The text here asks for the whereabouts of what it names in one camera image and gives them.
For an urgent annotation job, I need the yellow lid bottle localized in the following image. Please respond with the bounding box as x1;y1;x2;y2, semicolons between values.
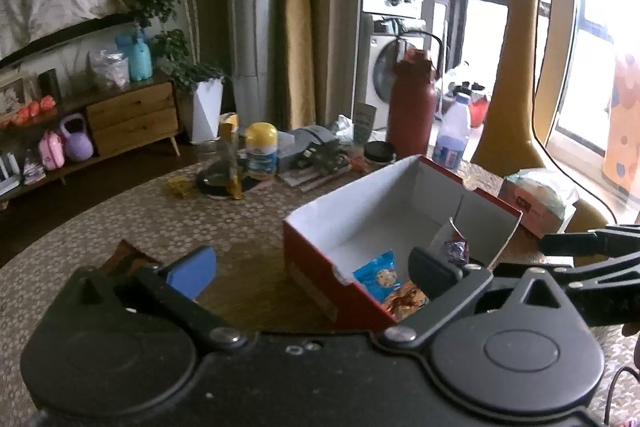
244;121;280;181

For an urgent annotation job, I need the white photo frame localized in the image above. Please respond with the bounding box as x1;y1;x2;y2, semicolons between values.
0;76;29;116

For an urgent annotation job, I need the white planter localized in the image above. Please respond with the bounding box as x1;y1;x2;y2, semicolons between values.
192;77;225;144

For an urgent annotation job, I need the clear plastic bottle blue cap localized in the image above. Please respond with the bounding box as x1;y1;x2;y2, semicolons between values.
432;91;474;171

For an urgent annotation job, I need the brown shiny snack packet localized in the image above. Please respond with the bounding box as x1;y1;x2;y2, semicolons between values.
102;239;164;279

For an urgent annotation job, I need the blue cookie packet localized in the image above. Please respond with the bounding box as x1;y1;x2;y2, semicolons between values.
352;249;401;291

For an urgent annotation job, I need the yellow crumpled wrapper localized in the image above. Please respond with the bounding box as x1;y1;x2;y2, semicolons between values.
164;176;199;198

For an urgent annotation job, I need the black cylinder speaker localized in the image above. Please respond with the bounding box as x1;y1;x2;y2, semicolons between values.
38;67;62;103

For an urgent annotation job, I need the red basin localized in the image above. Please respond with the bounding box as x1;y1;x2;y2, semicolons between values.
467;94;491;128

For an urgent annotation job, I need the red cardboard box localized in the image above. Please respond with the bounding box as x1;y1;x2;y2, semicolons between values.
282;154;524;333

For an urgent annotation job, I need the row of red apple ornaments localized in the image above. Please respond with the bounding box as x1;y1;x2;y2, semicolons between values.
9;95;59;128

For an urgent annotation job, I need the purple candy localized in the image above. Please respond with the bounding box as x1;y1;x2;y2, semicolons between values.
442;239;471;266

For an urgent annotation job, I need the clear drinking glass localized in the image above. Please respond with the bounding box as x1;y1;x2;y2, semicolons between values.
197;139;239;188

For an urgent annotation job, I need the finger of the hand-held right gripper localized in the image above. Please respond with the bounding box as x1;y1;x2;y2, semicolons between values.
492;251;640;289
537;224;640;259

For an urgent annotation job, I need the tissue pack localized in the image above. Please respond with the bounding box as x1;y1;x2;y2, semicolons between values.
497;169;579;239

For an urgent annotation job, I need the window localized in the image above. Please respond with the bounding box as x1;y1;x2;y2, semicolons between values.
457;0;640;158

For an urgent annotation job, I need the small standing card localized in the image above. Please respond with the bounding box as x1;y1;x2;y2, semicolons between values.
352;102;379;144

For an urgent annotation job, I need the pink toy suitcase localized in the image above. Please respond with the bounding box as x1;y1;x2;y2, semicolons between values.
38;129;66;172

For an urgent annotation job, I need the white router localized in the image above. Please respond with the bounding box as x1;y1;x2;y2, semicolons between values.
0;151;21;196

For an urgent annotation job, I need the clear plastic bag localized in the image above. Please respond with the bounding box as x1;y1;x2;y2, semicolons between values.
88;50;130;90

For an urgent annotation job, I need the black lid jar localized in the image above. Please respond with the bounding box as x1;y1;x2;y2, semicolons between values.
363;140;397;168

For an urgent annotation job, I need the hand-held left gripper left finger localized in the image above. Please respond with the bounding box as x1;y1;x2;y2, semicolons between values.
64;246;248;353

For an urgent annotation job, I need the black round coaster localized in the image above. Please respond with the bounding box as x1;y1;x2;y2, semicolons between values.
194;166;247;201

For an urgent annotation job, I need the purple kettlebell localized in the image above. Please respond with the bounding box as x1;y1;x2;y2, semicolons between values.
59;113;95;163

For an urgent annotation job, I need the yellow curtain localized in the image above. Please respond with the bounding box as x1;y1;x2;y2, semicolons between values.
277;0;362;128

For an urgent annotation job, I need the orange chip packet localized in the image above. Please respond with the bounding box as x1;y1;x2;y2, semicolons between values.
382;279;430;323

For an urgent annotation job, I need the tan giraffe toy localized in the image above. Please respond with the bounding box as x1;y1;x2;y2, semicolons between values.
472;0;617;239

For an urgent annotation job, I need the white washing machine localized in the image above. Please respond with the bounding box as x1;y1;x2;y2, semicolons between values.
364;0;427;128

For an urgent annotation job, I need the green potted plant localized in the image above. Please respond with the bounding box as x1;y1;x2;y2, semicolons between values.
119;0;227;94

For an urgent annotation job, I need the light blue spray bottle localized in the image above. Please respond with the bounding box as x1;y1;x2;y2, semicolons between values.
115;29;154;83

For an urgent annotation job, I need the wooden television cabinet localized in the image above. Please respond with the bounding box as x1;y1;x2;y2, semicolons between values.
0;76;182;208

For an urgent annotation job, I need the orange patterned curtain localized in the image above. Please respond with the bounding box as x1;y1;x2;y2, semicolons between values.
602;51;640;204

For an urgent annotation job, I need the yellow stick packet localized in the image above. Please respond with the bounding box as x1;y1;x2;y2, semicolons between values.
219;114;244;200

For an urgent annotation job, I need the maroon thermos flask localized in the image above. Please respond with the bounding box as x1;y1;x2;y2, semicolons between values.
385;48;437;158

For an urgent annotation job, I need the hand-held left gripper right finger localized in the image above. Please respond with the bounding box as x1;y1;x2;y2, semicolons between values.
379;247;582;352

